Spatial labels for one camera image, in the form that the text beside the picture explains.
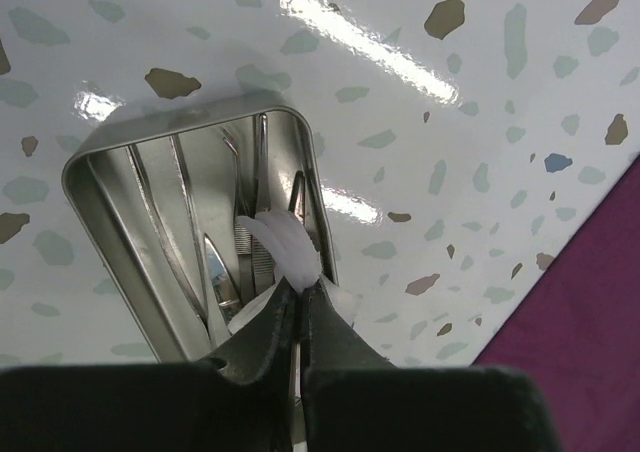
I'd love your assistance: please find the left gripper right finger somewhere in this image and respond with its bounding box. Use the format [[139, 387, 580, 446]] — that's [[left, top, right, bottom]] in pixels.
[[302, 283, 563, 451]]

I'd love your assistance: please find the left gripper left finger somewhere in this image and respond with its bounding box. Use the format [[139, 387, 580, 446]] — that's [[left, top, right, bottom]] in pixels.
[[1, 281, 299, 451]]

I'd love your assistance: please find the metal instrument tray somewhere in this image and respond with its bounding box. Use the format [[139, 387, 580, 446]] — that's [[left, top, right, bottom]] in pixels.
[[62, 93, 336, 362]]

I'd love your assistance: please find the steel hemostat clamp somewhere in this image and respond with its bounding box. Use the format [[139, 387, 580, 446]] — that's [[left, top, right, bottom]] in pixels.
[[288, 170, 312, 225]]

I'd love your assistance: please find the purple cloth mat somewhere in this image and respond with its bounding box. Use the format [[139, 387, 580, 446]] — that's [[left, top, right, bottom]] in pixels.
[[476, 163, 639, 451]]

